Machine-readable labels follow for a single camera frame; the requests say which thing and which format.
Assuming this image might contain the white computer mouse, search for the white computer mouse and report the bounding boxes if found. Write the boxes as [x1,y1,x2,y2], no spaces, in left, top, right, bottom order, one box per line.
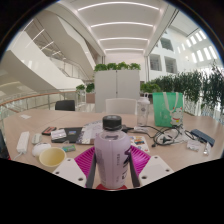
[31,142,52,158]

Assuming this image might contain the green hedge plants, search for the green hedge plants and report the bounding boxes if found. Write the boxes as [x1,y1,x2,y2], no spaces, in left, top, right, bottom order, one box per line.
[139,63,224,121]

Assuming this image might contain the small black device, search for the small black device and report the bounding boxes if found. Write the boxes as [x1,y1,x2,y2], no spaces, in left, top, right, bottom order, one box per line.
[121,124,135,134]

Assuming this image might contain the tangled black cables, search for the tangled black cables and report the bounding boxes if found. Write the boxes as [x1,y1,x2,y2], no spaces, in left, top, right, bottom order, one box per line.
[133,124,196,148]

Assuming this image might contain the small black red box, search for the small black red box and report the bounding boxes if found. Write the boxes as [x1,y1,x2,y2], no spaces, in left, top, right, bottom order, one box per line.
[41,126,58,136]

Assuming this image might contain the pale yellow mug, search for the pale yellow mug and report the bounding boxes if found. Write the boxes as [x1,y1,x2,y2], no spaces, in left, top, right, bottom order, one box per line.
[38,146,67,168]

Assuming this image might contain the black notebook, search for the black notebook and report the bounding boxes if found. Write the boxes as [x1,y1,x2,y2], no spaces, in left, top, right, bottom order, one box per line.
[51,126,84,145]

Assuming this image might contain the white cabinet with plants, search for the white cabinet with plants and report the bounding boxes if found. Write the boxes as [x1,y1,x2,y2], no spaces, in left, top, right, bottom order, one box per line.
[93,61,142,114]

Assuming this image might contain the black chair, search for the black chair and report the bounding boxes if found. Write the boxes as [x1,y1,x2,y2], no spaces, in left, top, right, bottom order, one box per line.
[54,99,76,112]

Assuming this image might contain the ceiling light strips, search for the ceiling light strips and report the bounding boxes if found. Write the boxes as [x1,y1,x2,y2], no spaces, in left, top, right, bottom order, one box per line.
[77,1,161,53]

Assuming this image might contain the small teal packet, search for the small teal packet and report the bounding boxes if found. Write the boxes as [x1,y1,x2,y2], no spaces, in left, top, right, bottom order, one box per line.
[61,144,77,153]

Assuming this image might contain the clear shaker bottle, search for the clear shaker bottle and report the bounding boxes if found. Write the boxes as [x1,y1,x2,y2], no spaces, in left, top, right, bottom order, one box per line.
[136,92,151,128]

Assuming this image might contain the open printed booklet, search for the open printed booklet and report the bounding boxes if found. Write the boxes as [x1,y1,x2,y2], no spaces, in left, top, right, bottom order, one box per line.
[77,119,105,146]

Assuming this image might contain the white card packet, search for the white card packet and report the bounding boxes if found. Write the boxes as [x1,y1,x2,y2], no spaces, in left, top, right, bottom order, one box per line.
[50,129,68,141]

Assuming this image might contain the dark blue flat case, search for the dark blue flat case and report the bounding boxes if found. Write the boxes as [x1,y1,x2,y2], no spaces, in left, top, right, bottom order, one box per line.
[190,128,216,148]

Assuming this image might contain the potted plants wooden planter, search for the potted plants wooden planter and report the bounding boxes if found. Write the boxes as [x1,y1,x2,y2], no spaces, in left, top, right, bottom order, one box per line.
[75,82,96,104]

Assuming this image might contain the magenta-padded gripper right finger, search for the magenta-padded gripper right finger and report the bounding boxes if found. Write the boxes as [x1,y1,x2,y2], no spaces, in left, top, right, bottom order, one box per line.
[128,145,175,188]

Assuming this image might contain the white chair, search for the white chair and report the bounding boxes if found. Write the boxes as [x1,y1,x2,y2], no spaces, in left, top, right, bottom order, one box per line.
[105,97,138,115]

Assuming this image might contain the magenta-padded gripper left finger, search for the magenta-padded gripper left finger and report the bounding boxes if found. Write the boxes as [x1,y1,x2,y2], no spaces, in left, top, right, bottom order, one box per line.
[52,146,98,189]

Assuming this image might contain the glass balcony railing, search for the glass balcony railing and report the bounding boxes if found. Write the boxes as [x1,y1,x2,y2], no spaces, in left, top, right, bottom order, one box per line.
[0,89,84,116]

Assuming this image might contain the green tote bag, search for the green tote bag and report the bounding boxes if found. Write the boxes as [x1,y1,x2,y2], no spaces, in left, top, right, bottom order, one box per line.
[152,91,185,128]

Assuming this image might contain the colourful sticker sheet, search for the colourful sticker sheet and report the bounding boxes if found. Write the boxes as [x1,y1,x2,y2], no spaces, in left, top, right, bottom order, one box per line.
[129,134,151,154]

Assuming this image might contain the white plastic packet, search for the white plastic packet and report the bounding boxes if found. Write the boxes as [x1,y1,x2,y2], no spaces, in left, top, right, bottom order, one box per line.
[202,142,212,156]
[186,138,203,152]

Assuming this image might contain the small white grey case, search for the small white grey case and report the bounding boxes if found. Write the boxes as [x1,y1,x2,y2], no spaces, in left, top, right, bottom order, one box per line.
[31,133,44,145]

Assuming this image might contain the purple drink bottle black cap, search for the purple drink bottle black cap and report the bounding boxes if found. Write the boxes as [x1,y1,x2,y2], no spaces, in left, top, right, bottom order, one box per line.
[93,114,132,190]

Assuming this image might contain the blue office chair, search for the blue office chair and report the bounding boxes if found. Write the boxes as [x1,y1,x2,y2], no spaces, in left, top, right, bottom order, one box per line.
[0,129,11,160]

